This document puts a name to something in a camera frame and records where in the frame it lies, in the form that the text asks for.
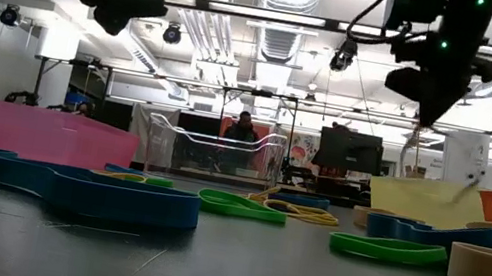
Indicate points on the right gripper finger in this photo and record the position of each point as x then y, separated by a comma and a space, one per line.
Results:
443, 99
410, 84

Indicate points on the yellow rubber band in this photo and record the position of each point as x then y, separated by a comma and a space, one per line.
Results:
308, 215
266, 193
122, 175

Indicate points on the black background robot arm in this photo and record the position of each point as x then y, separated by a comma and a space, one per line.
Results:
22, 97

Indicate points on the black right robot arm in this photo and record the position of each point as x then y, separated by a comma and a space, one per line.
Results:
465, 19

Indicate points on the white pillar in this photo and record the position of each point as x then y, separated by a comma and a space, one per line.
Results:
463, 156

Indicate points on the person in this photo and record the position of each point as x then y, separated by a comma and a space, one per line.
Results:
341, 126
242, 129
84, 109

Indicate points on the black computer monitor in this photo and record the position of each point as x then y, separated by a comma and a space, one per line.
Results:
350, 151

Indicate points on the yellow plastic basket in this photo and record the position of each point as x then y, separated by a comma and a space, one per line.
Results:
417, 201

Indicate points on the colourful poster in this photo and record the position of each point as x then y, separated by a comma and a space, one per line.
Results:
304, 151

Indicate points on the pink plastic basket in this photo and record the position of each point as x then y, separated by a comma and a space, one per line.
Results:
33, 133

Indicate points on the clear plastic basket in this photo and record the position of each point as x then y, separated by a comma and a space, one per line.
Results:
182, 152

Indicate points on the black hanging camera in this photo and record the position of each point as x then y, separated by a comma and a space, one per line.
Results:
10, 15
172, 33
343, 56

